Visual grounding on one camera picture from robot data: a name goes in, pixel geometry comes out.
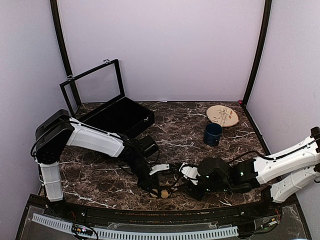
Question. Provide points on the brown argyle sock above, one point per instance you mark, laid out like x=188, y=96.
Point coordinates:
x=161, y=193

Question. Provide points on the left black frame post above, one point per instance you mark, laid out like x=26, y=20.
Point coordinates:
x=60, y=39

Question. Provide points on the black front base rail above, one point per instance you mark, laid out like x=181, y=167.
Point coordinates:
x=223, y=215

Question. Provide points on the black storage box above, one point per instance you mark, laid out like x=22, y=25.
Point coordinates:
x=124, y=116

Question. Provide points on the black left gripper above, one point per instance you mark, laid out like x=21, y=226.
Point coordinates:
x=147, y=183

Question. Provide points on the dark blue cup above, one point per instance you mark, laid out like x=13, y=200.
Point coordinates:
x=212, y=134

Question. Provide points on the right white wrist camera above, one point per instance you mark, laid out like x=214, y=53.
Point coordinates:
x=190, y=173

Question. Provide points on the black frame post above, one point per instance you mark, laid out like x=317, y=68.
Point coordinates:
x=60, y=39
x=258, y=52

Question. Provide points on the black box glass lid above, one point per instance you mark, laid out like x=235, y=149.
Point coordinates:
x=101, y=84

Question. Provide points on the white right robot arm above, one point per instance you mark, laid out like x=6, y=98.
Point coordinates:
x=300, y=163

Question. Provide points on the right black frame post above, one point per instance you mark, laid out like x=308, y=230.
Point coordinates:
x=258, y=52

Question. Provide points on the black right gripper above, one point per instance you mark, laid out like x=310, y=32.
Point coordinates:
x=192, y=192

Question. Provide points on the white slotted cable duct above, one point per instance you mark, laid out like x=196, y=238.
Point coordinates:
x=98, y=233

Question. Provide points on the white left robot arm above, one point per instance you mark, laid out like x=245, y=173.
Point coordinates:
x=61, y=132

